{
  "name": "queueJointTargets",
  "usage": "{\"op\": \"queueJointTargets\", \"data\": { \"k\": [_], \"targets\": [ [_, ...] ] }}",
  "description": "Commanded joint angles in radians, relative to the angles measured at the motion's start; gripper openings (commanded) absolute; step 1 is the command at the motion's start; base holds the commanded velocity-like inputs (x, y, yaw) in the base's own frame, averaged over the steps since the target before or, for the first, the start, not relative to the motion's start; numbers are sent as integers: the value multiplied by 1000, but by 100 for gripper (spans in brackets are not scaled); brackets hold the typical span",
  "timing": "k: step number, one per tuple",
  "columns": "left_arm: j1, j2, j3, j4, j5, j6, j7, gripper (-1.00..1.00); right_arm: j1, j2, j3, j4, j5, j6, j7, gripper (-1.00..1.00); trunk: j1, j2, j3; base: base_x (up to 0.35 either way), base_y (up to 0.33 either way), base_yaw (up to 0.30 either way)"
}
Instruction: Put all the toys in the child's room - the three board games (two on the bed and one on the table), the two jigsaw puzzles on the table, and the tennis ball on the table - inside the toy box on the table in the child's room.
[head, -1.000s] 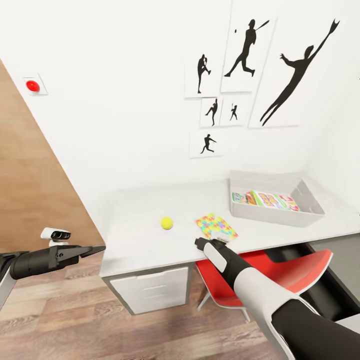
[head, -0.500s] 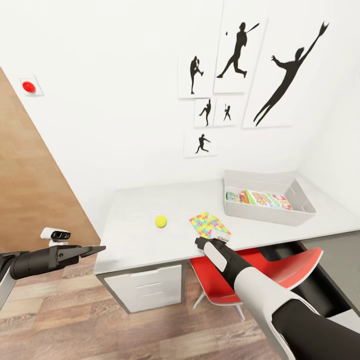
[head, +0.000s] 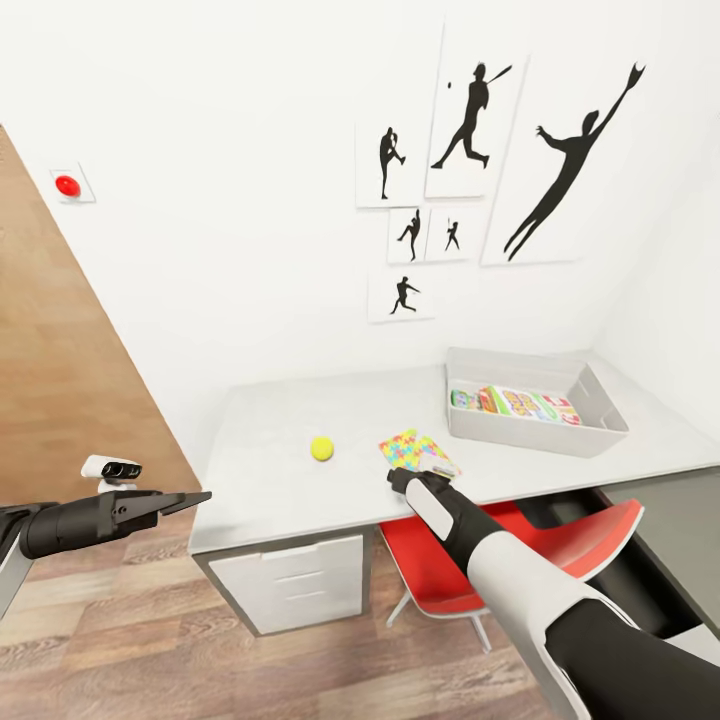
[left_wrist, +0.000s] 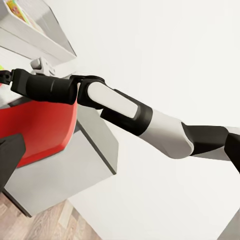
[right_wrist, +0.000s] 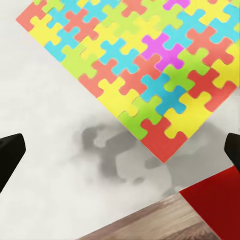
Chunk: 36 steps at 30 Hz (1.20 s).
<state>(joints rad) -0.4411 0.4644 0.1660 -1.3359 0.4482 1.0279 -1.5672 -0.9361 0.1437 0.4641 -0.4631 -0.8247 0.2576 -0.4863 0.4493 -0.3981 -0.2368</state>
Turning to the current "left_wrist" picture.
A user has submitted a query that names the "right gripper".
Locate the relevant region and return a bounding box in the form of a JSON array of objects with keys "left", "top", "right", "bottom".
[{"left": 0, "top": 68, "right": 59, "bottom": 103}]

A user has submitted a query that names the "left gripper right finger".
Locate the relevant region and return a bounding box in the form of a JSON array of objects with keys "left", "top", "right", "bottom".
[{"left": 224, "top": 132, "right": 240, "bottom": 173}]

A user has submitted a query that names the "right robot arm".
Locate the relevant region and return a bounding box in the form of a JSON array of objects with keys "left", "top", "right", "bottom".
[{"left": 0, "top": 56, "right": 240, "bottom": 161}]

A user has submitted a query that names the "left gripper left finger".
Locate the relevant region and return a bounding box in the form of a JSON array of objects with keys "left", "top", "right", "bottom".
[{"left": 0, "top": 133, "right": 26, "bottom": 193}]

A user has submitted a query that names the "board game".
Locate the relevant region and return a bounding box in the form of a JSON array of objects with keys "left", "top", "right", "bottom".
[{"left": 6, "top": 0, "right": 46, "bottom": 35}]

